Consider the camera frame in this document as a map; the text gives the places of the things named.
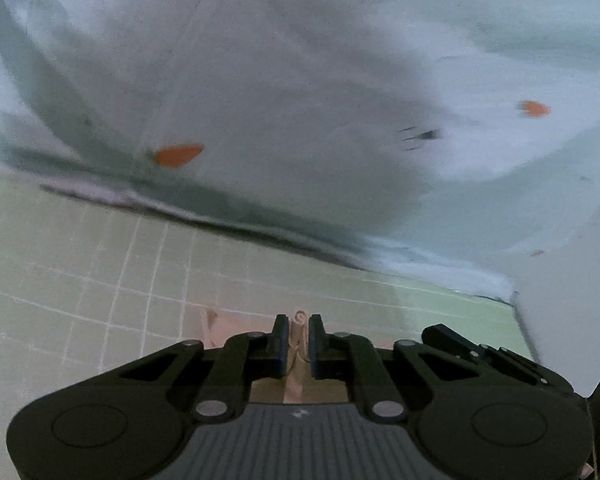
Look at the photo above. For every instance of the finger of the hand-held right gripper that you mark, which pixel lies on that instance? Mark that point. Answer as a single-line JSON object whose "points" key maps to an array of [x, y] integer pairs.
{"points": [[500, 357]]}

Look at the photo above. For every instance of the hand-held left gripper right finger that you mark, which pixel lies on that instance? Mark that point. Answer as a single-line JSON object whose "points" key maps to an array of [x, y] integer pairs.
{"points": [[316, 347]]}

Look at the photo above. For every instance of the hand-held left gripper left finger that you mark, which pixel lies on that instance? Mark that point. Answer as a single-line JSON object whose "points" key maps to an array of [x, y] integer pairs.
{"points": [[280, 347]]}

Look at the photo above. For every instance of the beige pants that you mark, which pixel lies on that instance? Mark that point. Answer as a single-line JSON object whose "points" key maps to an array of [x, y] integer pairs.
{"points": [[297, 332]]}

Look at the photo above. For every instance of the green grid bedsheet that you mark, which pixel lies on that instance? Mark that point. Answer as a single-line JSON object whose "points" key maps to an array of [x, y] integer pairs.
{"points": [[55, 260]]}

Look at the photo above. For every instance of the carrot print blanket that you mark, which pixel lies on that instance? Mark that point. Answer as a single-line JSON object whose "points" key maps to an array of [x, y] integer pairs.
{"points": [[280, 85]]}

